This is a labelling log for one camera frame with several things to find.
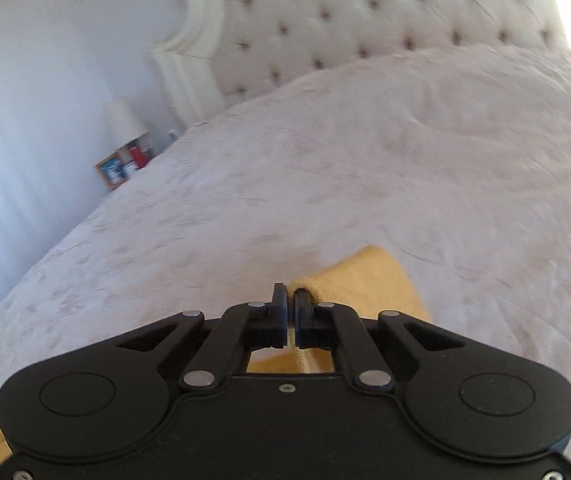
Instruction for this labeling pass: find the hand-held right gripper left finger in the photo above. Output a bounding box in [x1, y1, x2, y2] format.
[115, 282, 289, 392]

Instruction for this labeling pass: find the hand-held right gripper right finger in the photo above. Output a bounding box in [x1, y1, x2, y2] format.
[294, 290, 466, 392]

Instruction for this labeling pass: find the yellow garment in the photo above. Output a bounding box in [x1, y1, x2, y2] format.
[0, 245, 436, 480]

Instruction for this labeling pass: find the white table lamp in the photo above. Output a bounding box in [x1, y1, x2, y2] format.
[104, 97, 149, 149]

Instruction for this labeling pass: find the white sheer curtain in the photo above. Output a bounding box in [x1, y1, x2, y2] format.
[0, 125, 112, 341]

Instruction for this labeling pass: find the cream tufted headboard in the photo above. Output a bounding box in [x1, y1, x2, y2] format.
[148, 0, 571, 127]

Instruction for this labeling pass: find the wooden picture frame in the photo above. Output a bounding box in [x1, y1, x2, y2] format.
[95, 152, 127, 192]

